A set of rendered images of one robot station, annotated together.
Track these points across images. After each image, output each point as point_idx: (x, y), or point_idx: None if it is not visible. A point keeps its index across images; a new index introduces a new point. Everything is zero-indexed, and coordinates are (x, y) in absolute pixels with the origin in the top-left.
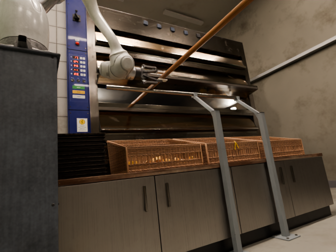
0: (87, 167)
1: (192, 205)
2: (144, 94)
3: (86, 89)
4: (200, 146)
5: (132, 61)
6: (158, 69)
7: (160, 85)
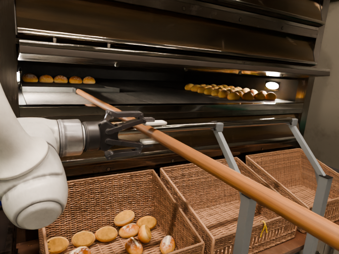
0: None
1: None
2: None
3: None
4: (203, 247)
5: (57, 210)
6: (158, 27)
7: (156, 67)
